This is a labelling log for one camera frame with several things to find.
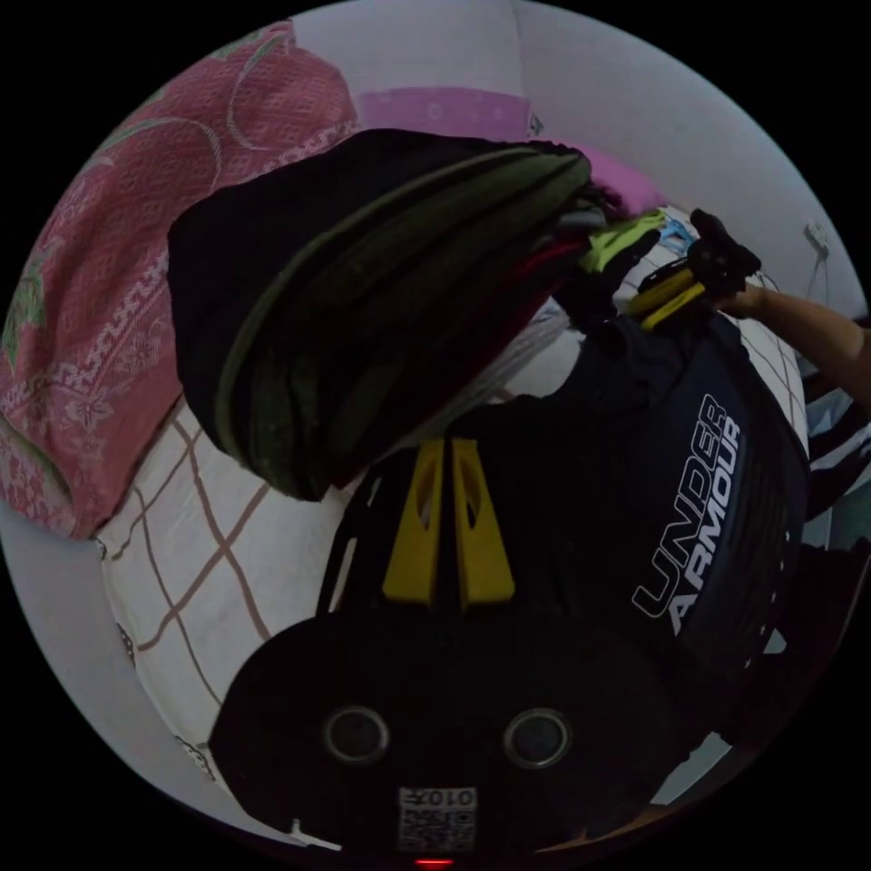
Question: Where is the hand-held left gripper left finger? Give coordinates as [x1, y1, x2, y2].
[381, 437, 445, 605]

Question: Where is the purple pillow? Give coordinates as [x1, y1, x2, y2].
[357, 86, 673, 213]

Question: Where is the black t-shirt with white print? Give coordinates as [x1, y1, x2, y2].
[367, 298, 817, 774]

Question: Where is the pile of clothes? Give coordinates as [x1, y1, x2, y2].
[166, 129, 666, 504]

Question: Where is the person's right forearm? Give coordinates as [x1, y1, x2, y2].
[760, 288, 871, 386]

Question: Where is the person's right hand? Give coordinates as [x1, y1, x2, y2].
[714, 287, 771, 321]

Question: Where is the pink patterned pillow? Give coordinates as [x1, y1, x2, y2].
[0, 20, 362, 543]

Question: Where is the bed with checked white sheet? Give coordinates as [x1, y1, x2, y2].
[94, 203, 812, 852]

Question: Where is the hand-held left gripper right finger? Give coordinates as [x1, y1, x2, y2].
[451, 437, 517, 612]

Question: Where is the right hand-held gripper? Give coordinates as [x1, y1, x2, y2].
[627, 234, 763, 333]

